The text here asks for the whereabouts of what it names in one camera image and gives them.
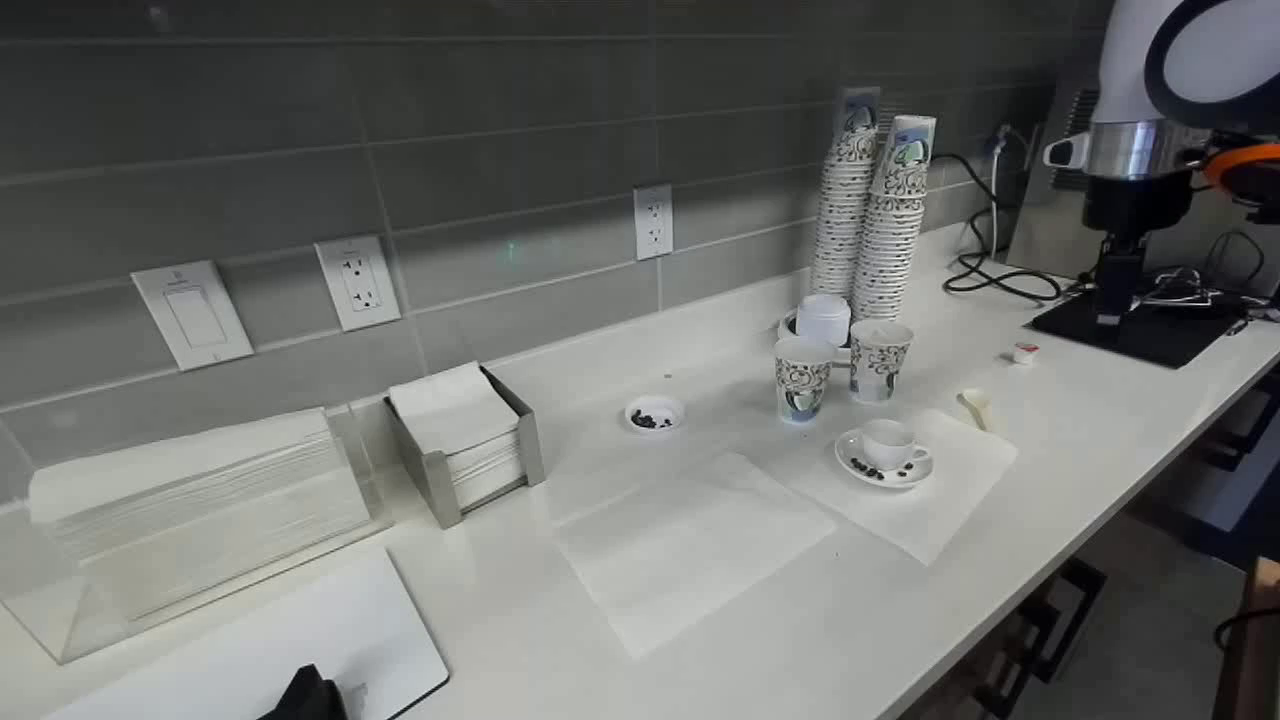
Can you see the small white espresso cup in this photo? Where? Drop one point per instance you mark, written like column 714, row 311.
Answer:
column 887, row 441

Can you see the black robot base mat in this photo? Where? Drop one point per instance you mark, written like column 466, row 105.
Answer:
column 1164, row 337

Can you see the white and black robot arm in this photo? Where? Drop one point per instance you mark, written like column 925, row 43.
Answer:
column 1187, row 88

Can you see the patterned paper cup front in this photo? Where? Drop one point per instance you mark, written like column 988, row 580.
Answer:
column 801, row 376

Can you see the patterned paper cup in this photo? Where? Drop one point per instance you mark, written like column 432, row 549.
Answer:
column 877, row 357
column 801, row 376

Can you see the patterned paper cup rear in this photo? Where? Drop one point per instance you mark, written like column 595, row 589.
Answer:
column 877, row 357

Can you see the small white dish with dots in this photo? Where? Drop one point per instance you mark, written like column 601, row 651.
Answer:
column 654, row 413

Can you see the white outlet near cups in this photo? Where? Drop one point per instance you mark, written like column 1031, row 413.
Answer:
column 654, row 221

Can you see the white paper napkin left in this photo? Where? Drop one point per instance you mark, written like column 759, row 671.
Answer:
column 676, row 549

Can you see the metal napkin holder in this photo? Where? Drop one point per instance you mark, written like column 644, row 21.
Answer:
column 466, row 436

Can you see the front stack of paper cups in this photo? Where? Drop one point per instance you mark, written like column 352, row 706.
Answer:
column 894, row 218

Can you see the stack of paper cups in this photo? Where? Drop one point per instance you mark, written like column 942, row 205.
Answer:
column 846, row 188
column 894, row 218

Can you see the rear stack of paper cups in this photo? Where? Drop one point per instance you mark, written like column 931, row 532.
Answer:
column 846, row 188

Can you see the white saucer with dark pattern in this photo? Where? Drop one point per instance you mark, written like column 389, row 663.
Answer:
column 913, row 471

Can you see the white power outlet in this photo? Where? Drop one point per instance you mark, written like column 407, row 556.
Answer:
column 357, row 283

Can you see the white paper napkin under saucer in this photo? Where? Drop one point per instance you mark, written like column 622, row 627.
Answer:
column 925, row 516

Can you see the white tablet board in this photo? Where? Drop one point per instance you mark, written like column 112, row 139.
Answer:
column 357, row 627

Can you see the small white pink object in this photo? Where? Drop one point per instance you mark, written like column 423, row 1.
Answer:
column 1021, row 352

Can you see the black cloth object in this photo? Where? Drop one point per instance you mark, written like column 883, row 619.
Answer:
column 309, row 696

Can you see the clear acrylic box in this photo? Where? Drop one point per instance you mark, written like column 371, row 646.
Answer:
column 120, row 540

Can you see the white light switch plate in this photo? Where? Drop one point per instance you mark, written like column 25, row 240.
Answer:
column 192, row 312

